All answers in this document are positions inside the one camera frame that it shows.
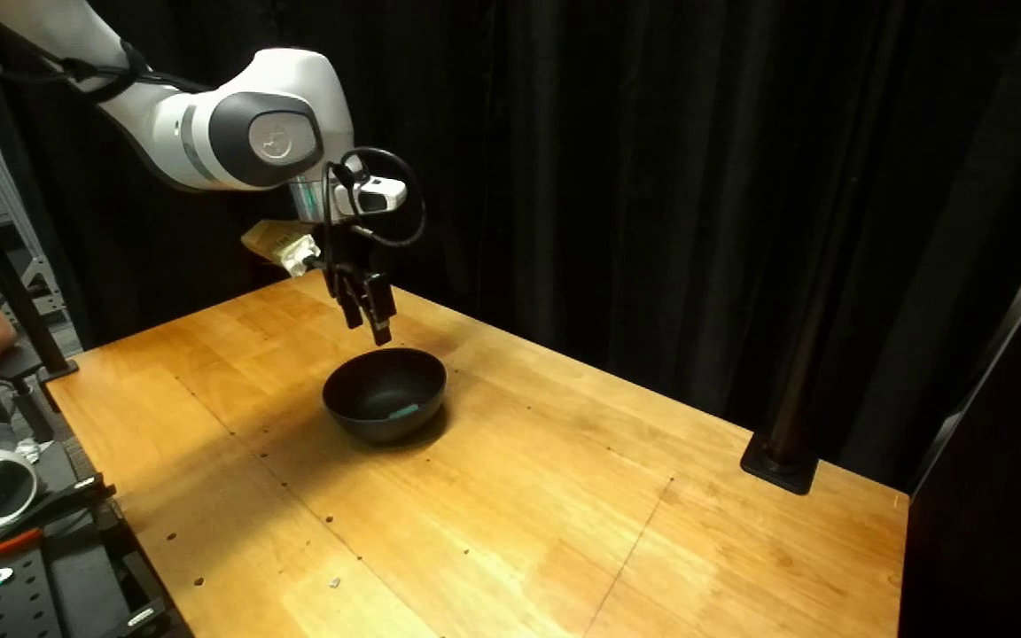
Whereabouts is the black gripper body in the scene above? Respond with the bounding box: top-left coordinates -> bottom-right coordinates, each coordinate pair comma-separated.
317,210 -> 380,283

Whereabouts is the black bowl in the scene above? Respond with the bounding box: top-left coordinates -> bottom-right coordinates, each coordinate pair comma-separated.
318,342 -> 451,446

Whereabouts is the black curtain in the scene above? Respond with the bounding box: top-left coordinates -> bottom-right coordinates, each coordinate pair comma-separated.
0,0 -> 1021,492

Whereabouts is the black pegboard cart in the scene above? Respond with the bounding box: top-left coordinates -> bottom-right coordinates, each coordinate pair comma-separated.
0,464 -> 199,638

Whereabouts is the black side panel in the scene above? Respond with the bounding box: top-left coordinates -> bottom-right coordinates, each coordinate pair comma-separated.
893,185 -> 1021,638

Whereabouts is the tan wrist mount box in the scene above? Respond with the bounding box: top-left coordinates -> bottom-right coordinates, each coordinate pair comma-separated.
238,216 -> 325,280

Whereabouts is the orange handled tool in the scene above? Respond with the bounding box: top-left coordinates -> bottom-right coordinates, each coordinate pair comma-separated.
0,482 -> 121,562

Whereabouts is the black post with base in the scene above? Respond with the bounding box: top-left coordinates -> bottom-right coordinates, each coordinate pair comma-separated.
738,175 -> 886,496

